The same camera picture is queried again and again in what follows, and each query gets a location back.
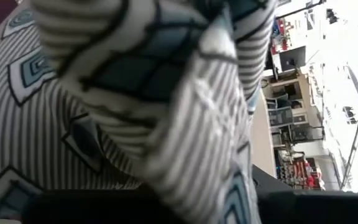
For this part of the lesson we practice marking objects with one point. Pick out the shelf with red items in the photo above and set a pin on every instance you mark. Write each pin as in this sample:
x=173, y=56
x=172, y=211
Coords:
x=300, y=172

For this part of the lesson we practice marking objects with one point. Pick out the grey patterned cloth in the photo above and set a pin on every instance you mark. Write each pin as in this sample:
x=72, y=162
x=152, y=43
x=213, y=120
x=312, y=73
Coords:
x=182, y=124

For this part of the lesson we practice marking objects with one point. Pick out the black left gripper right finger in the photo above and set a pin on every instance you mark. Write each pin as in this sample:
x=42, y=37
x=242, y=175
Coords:
x=322, y=208

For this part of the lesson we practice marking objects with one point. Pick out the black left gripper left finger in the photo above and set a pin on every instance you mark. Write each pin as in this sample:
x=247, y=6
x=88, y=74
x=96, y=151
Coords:
x=89, y=208

